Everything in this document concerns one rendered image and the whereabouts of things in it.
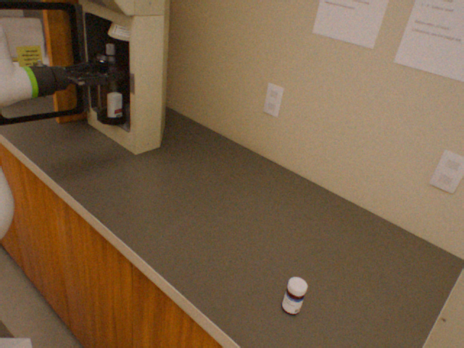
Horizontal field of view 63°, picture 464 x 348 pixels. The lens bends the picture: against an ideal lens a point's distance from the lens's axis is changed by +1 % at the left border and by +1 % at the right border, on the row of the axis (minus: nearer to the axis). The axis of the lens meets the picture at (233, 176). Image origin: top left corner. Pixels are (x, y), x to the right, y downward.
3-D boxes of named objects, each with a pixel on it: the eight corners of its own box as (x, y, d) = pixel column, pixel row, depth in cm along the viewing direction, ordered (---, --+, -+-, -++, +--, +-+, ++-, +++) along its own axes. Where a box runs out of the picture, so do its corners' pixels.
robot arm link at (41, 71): (27, 94, 118) (40, 104, 113) (20, 56, 111) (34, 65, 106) (47, 91, 122) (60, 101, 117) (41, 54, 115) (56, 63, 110)
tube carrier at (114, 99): (116, 109, 145) (116, 53, 134) (133, 119, 139) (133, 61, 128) (90, 114, 137) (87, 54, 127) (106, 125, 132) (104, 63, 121)
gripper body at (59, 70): (55, 71, 112) (85, 67, 118) (42, 63, 116) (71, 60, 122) (58, 95, 116) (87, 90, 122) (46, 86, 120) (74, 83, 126)
